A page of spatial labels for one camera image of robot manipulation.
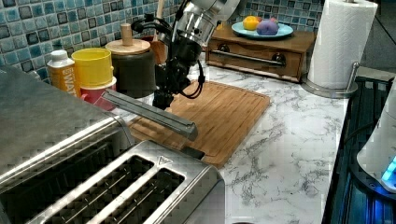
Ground light blue plate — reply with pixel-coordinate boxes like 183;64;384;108
232;22;293;39

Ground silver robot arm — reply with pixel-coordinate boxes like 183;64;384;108
153;0;246;109

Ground bamboo cutting board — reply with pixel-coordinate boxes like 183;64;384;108
128;81;270;168

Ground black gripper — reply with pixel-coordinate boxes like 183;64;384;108
152;36;202;110

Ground orange water bottle white cap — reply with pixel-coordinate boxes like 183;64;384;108
47;49;80;97

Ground wooden drawer box metal handle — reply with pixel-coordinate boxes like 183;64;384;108
205;26;316;83

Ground wooden spoon handle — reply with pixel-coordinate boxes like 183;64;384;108
156;0;164;19

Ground steel paper towel holder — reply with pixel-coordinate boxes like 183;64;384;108
301;62;360;99

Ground purple toy fruit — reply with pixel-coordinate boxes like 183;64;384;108
256;18;279;35

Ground white paper towel roll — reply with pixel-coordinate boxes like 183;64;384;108
308;0;378;89

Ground red mug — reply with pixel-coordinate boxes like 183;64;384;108
80;77;117;110

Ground black canister wooden lid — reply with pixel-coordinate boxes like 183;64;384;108
106;23;156;98

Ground yellow plastic cup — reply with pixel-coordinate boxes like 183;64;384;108
71;48;113;87

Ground yellow toy fruit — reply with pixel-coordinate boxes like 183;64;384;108
243;16;262;31

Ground white robot base blue light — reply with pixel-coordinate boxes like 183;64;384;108
357;81;396;193

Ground silver two-slot toaster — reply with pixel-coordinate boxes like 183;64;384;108
26;141;225;224

